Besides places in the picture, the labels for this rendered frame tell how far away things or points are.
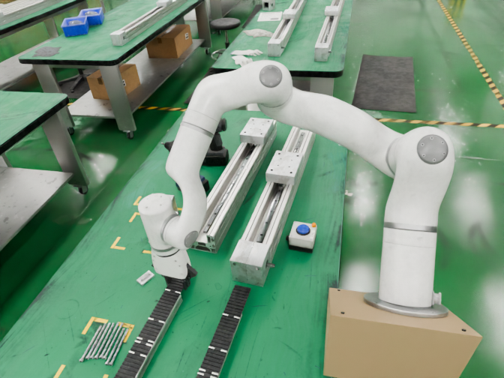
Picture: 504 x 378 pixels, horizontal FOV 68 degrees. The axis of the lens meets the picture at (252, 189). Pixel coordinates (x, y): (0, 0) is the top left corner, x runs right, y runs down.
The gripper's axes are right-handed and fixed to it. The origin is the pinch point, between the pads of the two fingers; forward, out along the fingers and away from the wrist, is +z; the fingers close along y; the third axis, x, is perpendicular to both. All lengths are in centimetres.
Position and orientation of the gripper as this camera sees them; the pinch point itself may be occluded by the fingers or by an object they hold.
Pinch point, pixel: (178, 280)
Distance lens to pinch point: 119.2
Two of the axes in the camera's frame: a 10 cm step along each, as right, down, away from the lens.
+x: 3.0, -6.1, 7.3
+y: 9.5, 1.4, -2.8
